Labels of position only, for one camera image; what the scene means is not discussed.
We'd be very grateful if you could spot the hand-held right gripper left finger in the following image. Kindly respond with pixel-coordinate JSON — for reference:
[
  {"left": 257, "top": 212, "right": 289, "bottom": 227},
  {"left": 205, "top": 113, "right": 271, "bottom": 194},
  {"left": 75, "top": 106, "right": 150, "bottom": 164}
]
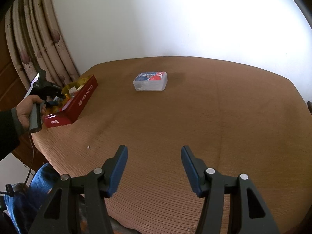
[{"left": 29, "top": 145, "right": 128, "bottom": 234}]

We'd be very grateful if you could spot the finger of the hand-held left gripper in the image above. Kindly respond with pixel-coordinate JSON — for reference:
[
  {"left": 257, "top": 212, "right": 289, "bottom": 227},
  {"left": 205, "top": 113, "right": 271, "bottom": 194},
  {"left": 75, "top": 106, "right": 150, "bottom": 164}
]
[{"left": 46, "top": 92, "right": 71, "bottom": 109}]

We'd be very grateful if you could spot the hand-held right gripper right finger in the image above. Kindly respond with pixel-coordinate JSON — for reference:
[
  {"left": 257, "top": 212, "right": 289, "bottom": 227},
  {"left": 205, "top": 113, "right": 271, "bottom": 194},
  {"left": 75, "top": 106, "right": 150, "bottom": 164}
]
[{"left": 181, "top": 145, "right": 279, "bottom": 234}]

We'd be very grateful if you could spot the red metal tin box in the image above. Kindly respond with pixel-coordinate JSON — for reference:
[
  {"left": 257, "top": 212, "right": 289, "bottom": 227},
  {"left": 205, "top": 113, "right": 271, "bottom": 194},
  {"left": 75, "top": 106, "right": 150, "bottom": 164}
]
[{"left": 44, "top": 74, "right": 98, "bottom": 129}]

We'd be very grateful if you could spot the clear plastic box blue label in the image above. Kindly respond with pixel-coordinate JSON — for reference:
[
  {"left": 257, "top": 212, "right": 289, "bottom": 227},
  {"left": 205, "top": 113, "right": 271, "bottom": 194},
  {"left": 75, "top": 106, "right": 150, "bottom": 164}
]
[{"left": 133, "top": 71, "right": 168, "bottom": 91}]

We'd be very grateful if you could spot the person's left hand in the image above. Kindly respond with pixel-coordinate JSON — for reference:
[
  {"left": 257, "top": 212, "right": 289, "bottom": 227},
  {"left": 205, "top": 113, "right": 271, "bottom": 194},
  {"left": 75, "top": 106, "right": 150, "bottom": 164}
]
[{"left": 16, "top": 95, "right": 47, "bottom": 132}]

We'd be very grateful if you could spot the wooden cabinet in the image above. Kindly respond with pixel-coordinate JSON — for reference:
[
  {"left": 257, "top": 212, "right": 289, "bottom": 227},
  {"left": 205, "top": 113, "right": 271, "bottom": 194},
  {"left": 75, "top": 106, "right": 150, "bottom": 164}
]
[{"left": 0, "top": 22, "right": 32, "bottom": 113}]

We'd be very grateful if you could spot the beige patterned curtain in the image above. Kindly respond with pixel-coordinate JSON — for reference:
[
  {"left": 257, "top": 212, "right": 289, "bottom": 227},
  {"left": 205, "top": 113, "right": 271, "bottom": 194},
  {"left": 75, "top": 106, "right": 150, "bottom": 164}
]
[{"left": 5, "top": 0, "right": 81, "bottom": 95}]

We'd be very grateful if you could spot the person's blue jeans leg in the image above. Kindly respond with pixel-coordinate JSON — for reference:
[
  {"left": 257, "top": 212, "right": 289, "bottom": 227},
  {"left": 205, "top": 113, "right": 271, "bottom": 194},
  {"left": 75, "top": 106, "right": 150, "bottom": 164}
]
[{"left": 4, "top": 163, "right": 59, "bottom": 234}]

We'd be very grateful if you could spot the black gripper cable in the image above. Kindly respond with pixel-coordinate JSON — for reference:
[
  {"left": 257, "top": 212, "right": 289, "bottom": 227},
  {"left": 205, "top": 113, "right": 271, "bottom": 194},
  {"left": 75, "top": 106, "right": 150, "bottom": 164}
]
[{"left": 0, "top": 132, "right": 37, "bottom": 197}]

